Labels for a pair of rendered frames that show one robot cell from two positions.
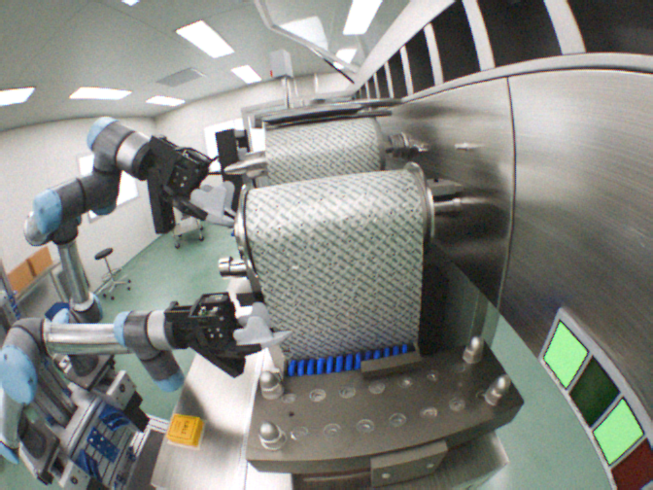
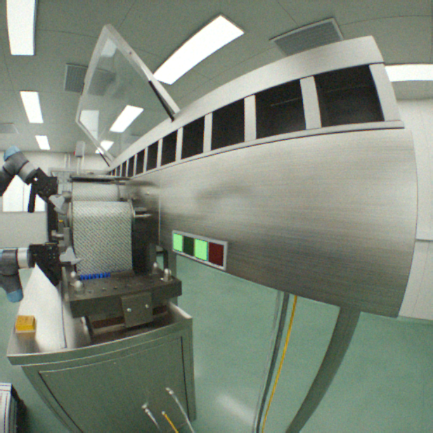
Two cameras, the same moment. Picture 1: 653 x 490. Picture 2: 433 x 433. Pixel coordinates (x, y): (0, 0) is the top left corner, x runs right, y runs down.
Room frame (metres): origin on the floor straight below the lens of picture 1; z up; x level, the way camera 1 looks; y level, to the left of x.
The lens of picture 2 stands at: (-0.43, 0.12, 1.30)
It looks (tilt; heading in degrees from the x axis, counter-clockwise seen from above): 3 degrees down; 316
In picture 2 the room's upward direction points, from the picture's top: 2 degrees clockwise
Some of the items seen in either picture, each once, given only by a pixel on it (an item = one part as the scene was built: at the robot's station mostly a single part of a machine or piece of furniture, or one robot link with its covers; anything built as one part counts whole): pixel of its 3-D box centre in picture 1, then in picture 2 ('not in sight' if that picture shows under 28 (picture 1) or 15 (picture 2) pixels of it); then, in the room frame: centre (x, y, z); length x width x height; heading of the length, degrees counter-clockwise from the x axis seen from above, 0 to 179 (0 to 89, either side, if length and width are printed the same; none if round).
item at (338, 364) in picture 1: (352, 364); (106, 276); (0.32, -0.01, 1.03); 0.21 x 0.04 x 0.03; 89
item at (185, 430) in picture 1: (185, 430); (25, 322); (0.25, 0.34, 0.91); 0.07 x 0.07 x 0.02; 89
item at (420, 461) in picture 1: (406, 468); (137, 309); (0.13, -0.07, 0.96); 0.10 x 0.03 x 0.11; 89
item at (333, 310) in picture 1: (347, 316); (103, 253); (0.34, -0.02, 1.11); 0.23 x 0.01 x 0.18; 89
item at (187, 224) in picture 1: (183, 214); not in sight; (4.61, 2.54, 0.51); 0.91 x 0.58 x 1.02; 23
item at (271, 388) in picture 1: (268, 382); (74, 278); (0.27, 0.12, 1.05); 0.04 x 0.04 x 0.04
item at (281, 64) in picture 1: (279, 65); (79, 149); (0.95, 0.07, 1.66); 0.07 x 0.07 x 0.10; 74
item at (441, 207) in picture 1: (436, 205); (137, 216); (0.40, -0.18, 1.25); 0.07 x 0.04 x 0.04; 89
